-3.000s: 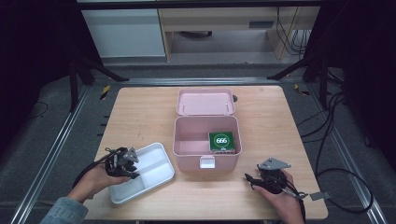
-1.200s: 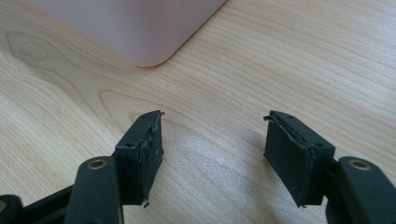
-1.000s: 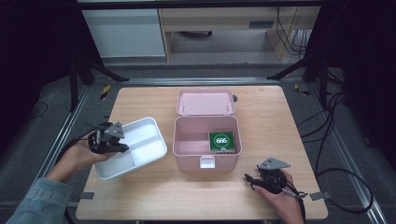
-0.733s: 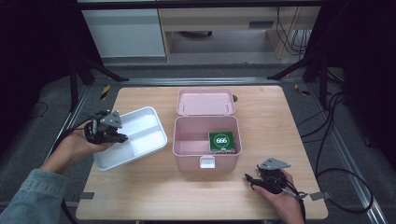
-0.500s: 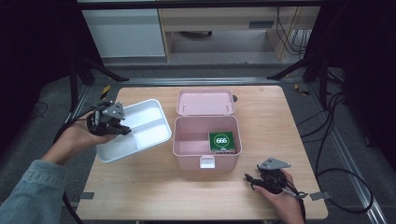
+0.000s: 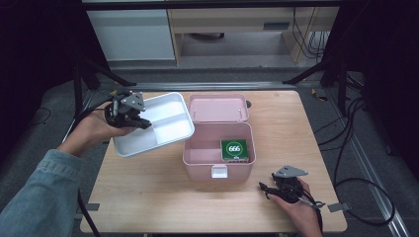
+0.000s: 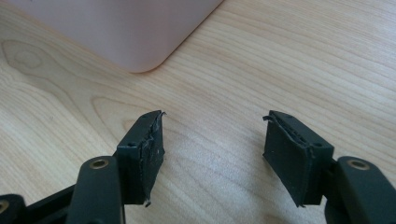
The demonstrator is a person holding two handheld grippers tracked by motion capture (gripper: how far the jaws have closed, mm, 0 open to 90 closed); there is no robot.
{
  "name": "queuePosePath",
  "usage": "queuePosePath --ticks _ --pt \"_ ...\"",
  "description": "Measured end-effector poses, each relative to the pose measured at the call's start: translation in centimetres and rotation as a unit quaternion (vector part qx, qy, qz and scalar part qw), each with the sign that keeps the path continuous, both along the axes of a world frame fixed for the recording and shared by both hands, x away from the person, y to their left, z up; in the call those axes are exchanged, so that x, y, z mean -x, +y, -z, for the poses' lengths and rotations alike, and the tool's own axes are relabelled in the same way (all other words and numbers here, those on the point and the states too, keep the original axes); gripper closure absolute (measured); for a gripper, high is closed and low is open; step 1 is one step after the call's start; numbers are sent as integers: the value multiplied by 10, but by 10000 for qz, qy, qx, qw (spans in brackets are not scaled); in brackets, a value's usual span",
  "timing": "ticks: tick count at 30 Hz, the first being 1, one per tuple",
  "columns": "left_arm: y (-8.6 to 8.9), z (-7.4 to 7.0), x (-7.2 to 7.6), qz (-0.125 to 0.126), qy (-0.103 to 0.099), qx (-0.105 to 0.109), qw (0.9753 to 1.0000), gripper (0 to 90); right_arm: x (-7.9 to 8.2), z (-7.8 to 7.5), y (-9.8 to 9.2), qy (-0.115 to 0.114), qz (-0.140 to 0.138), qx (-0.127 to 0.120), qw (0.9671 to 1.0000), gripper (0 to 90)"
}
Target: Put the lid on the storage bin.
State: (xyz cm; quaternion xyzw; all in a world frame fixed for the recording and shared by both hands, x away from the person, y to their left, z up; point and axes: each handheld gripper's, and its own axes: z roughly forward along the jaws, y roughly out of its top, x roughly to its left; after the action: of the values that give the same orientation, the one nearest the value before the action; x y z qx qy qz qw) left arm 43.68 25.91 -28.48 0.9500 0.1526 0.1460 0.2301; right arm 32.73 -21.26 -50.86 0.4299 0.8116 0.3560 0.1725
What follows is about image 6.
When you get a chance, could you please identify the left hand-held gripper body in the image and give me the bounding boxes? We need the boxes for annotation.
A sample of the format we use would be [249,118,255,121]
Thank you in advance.
[104,91,146,128]

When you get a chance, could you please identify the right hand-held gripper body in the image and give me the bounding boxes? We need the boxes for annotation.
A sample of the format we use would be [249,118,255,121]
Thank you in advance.
[272,164,309,204]

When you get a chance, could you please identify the white divided tray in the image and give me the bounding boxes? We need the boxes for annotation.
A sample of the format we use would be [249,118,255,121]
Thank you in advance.
[113,92,196,158]

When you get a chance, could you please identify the green and white carton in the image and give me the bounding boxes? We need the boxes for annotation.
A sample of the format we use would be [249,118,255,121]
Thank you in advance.
[219,138,251,163]

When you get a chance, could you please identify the pink storage box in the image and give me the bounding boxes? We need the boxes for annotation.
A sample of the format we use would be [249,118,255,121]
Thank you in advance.
[182,94,257,184]

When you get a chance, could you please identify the person's right hand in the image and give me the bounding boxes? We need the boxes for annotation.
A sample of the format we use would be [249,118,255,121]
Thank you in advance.
[268,177,324,237]

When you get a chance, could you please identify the person's left hand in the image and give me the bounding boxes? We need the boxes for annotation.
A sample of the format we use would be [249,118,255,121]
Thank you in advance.
[57,102,136,159]

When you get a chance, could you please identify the black tripod stand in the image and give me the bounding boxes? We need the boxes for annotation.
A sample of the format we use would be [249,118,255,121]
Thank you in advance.
[282,58,351,117]
[72,58,138,120]

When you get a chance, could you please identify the white cabinet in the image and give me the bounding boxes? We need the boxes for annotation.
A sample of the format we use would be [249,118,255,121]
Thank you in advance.
[86,9,176,62]

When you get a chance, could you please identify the yellow and black tape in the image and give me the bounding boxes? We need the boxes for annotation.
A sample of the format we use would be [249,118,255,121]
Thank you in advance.
[310,87,329,103]

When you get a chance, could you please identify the dark curtain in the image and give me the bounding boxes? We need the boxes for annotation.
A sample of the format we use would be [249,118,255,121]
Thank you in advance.
[0,0,110,162]
[324,0,419,181]

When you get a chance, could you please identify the light wooden desk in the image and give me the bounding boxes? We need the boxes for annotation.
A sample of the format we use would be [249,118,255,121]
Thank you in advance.
[166,7,340,65]

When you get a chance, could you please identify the right hand-held gripper cable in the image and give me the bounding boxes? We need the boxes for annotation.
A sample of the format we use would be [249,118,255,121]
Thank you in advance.
[295,192,327,233]

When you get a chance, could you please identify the grey table bracket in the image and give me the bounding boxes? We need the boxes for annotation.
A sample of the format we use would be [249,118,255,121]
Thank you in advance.
[327,201,352,213]
[76,202,101,214]

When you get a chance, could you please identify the thin black floor cable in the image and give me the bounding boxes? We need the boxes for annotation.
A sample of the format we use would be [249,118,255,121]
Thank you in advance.
[25,107,52,128]

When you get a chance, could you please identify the thick black floor cable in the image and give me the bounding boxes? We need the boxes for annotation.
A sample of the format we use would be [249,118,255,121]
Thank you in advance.
[331,97,396,227]

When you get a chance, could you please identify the black hanging cables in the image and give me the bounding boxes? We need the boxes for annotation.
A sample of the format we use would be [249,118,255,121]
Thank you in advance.
[292,7,331,61]

